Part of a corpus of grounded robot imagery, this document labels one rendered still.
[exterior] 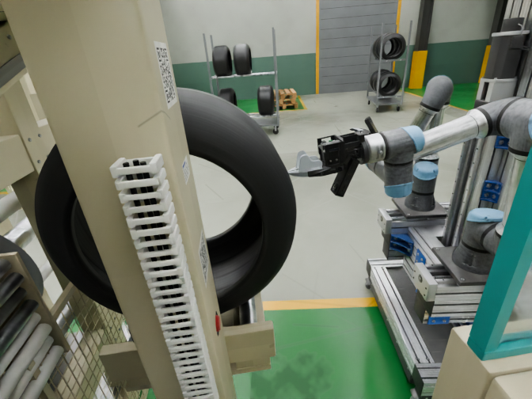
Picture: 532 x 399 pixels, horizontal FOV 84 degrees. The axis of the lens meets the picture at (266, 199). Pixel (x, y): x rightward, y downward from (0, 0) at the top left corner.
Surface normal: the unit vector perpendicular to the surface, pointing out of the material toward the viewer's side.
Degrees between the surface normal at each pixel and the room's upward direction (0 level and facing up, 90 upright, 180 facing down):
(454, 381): 90
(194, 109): 46
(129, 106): 90
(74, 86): 90
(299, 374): 0
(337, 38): 90
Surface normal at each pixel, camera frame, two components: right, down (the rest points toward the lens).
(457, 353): -0.99, 0.12
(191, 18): -0.03, 0.44
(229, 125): 0.45, -0.30
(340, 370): -0.07, -0.89
